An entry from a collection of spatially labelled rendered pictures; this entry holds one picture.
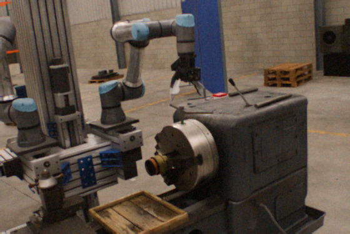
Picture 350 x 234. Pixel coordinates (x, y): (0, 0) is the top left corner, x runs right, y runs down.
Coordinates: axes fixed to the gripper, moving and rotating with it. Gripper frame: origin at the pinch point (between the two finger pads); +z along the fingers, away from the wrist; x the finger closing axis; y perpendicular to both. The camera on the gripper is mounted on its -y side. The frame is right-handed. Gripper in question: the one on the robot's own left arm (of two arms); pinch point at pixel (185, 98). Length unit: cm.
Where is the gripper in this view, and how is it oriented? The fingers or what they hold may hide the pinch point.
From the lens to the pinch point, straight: 162.1
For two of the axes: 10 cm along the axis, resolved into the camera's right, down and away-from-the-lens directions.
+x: 8.6, -2.0, 4.6
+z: 0.5, 9.5, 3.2
